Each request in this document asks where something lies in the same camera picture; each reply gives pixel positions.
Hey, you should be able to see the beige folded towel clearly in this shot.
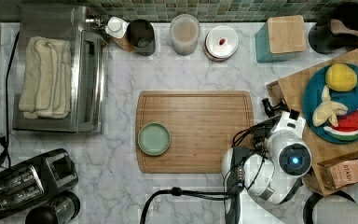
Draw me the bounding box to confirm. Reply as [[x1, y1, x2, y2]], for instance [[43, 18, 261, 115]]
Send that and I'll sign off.
[[19, 36, 72, 119]]

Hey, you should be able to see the black power cord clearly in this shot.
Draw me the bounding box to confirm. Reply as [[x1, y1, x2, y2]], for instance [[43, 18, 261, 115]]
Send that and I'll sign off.
[[0, 31, 21, 171]]

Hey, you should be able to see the stainless toaster oven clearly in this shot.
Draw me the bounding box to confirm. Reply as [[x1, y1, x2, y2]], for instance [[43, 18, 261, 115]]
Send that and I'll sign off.
[[12, 3, 108, 133]]

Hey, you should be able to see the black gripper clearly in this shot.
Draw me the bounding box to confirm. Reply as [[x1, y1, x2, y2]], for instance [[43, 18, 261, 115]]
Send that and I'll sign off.
[[251, 115, 281, 150]]

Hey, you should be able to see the yellow toy lemon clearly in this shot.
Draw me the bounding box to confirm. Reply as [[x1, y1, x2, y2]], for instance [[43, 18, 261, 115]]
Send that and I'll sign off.
[[325, 63, 358, 91]]

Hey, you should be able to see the black coffee grinder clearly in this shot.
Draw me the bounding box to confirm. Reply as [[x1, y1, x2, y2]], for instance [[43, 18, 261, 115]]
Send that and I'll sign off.
[[25, 191, 80, 224]]

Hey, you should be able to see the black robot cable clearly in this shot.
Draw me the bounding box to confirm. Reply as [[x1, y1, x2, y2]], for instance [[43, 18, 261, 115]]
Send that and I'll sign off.
[[139, 124, 267, 224]]

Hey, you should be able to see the toy banana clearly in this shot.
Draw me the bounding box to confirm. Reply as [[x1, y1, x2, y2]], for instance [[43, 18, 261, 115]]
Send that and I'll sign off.
[[312, 86, 348, 127]]

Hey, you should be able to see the wooden drawer box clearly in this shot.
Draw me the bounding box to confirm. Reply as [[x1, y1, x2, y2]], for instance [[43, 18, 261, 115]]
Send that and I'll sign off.
[[267, 49, 358, 196]]

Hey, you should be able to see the white lidded ceramic jar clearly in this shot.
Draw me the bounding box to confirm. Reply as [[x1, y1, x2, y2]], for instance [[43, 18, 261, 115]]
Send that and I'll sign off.
[[204, 25, 239, 62]]

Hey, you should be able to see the black two-slot toaster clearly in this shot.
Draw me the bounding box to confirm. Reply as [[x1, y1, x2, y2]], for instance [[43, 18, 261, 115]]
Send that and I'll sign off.
[[0, 148, 78, 219]]

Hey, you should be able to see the tea bag box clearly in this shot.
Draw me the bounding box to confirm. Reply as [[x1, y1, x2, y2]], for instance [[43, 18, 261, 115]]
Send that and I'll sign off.
[[324, 158, 358, 189]]

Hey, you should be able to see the white bottle on wooden stand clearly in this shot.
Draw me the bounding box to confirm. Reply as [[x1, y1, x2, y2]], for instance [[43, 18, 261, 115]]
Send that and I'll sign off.
[[104, 17, 133, 52]]

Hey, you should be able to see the wooden spoon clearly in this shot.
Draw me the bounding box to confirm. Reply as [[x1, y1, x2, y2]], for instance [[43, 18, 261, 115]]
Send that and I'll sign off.
[[330, 19, 358, 36]]

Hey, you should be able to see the glass jar with brown contents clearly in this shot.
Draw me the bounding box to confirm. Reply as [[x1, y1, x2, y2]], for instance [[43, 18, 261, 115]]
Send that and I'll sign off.
[[170, 14, 200, 56]]

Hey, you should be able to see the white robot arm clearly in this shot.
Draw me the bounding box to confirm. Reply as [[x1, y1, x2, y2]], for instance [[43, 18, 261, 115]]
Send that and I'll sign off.
[[221, 110, 312, 224]]

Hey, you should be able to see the black utensil holder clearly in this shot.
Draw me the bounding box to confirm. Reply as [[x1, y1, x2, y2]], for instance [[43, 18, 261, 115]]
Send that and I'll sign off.
[[309, 2, 358, 54]]

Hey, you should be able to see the bamboo cutting board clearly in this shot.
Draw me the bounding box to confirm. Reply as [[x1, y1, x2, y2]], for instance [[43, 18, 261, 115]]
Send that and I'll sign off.
[[135, 91, 254, 174]]

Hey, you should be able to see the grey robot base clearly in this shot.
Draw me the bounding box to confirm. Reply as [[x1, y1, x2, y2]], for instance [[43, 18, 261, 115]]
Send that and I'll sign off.
[[303, 190, 358, 224]]

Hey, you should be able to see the toy watermelon slice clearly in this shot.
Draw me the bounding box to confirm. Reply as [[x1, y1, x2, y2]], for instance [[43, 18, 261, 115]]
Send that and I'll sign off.
[[324, 109, 358, 141]]

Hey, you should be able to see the dark metal cup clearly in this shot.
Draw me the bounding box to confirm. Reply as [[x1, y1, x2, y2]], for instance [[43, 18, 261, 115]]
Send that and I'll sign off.
[[127, 20, 156, 56]]

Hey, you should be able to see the teal canister with wooden lid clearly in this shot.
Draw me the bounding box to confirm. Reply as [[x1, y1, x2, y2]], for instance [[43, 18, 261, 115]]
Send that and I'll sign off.
[[255, 15, 307, 63]]

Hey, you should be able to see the blue plate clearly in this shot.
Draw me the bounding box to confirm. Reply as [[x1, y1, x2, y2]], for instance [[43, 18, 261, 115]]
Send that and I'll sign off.
[[301, 63, 358, 145]]

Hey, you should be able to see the green ceramic bowl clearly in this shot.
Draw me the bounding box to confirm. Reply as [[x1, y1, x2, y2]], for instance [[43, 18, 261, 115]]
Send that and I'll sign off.
[[137, 122, 171, 156]]

